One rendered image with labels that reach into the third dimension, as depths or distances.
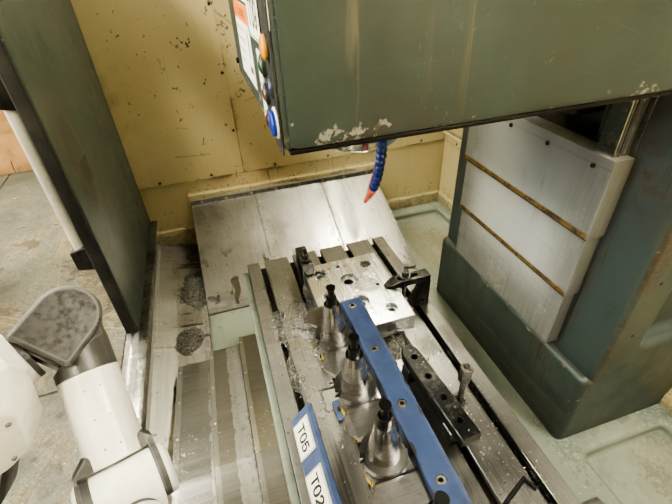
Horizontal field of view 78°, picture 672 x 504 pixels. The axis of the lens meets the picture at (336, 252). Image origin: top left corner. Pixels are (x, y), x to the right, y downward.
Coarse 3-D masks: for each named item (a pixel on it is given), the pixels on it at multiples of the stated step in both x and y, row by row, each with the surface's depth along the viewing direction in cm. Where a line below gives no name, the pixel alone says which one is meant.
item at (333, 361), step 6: (342, 348) 69; (360, 348) 69; (330, 354) 68; (336, 354) 68; (342, 354) 68; (324, 360) 67; (330, 360) 67; (336, 360) 67; (342, 360) 67; (366, 360) 67; (324, 366) 66; (330, 366) 66; (336, 366) 66; (342, 366) 66; (366, 366) 66; (330, 372) 65; (336, 372) 65
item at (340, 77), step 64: (320, 0) 40; (384, 0) 41; (448, 0) 43; (512, 0) 45; (576, 0) 47; (640, 0) 50; (256, 64) 55; (320, 64) 43; (384, 64) 45; (448, 64) 47; (512, 64) 49; (576, 64) 52; (640, 64) 55; (320, 128) 47; (384, 128) 49; (448, 128) 52
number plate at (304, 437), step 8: (304, 416) 88; (304, 424) 87; (296, 432) 88; (304, 432) 86; (296, 440) 87; (304, 440) 85; (312, 440) 84; (304, 448) 84; (312, 448) 83; (304, 456) 84
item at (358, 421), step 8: (376, 400) 61; (352, 408) 60; (360, 408) 60; (368, 408) 60; (376, 408) 60; (352, 416) 59; (360, 416) 59; (368, 416) 59; (344, 424) 58; (352, 424) 58; (360, 424) 58; (368, 424) 58; (352, 432) 57; (360, 432) 57; (360, 440) 56
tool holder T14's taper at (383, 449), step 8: (376, 416) 50; (392, 416) 50; (376, 424) 49; (392, 424) 49; (376, 432) 49; (384, 432) 49; (392, 432) 49; (368, 440) 53; (376, 440) 50; (384, 440) 49; (392, 440) 50; (368, 448) 53; (376, 448) 51; (384, 448) 50; (392, 448) 50; (400, 448) 53; (368, 456) 53; (376, 456) 51; (384, 456) 51; (392, 456) 51; (376, 464) 52; (384, 464) 52; (392, 464) 52
